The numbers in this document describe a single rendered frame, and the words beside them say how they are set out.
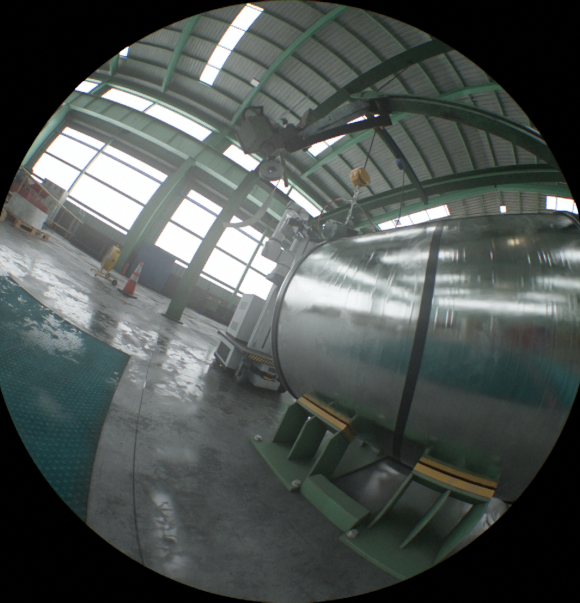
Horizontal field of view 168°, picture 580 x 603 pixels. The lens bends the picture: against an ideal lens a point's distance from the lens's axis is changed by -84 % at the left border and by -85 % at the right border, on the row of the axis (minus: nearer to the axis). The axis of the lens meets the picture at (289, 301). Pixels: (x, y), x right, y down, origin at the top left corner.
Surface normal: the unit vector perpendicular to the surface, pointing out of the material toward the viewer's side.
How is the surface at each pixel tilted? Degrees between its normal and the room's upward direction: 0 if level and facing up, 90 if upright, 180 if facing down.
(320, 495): 90
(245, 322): 90
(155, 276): 90
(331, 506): 90
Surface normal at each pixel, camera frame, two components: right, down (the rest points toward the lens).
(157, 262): 0.55, 0.06
